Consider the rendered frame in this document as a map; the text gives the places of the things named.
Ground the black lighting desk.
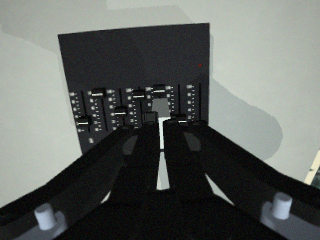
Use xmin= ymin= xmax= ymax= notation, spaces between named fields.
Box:
xmin=58 ymin=23 xmax=210 ymax=155

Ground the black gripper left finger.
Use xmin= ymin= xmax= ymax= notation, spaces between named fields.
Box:
xmin=0 ymin=99 xmax=162 ymax=240

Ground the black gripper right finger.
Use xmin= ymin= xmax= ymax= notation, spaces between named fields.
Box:
xmin=160 ymin=98 xmax=320 ymax=240

